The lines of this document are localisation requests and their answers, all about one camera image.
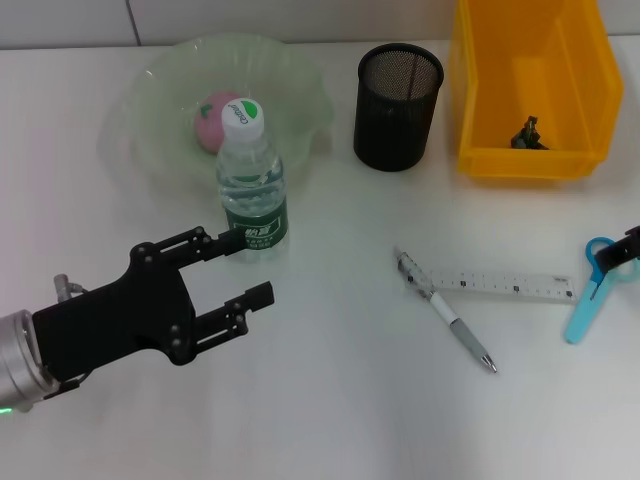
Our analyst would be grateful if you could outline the pink toy peach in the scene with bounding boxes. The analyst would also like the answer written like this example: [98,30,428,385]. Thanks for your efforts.
[194,91,237,154]

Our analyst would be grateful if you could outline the white grey ballpoint pen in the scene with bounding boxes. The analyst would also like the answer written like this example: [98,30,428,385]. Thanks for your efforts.
[396,248,499,375]

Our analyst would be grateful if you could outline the black mesh pen holder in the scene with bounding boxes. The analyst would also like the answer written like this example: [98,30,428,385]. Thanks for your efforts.
[353,43,445,173]

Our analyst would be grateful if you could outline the black plug cable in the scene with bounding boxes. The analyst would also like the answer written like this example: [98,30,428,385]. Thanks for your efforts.
[42,372,94,401]

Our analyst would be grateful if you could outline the yellow plastic bin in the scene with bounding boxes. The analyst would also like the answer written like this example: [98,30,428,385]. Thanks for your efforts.
[447,0,625,180]

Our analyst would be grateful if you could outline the clear plastic ruler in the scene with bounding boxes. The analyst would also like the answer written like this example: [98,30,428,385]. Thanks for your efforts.
[422,268,579,305]

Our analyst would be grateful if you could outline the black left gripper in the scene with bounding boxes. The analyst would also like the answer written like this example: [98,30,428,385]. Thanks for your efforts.
[32,225,276,385]

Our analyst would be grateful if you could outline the translucent green fruit plate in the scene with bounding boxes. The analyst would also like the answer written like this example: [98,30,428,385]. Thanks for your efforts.
[102,33,336,191]

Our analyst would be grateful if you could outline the clear green-label water bottle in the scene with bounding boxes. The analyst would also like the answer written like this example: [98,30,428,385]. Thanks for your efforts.
[215,97,291,264]

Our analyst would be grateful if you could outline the blue teal scissors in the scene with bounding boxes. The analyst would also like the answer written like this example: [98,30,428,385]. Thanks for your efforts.
[564,237,640,345]

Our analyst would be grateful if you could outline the silver cable connector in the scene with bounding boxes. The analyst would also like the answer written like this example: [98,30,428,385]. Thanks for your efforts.
[53,273,89,304]

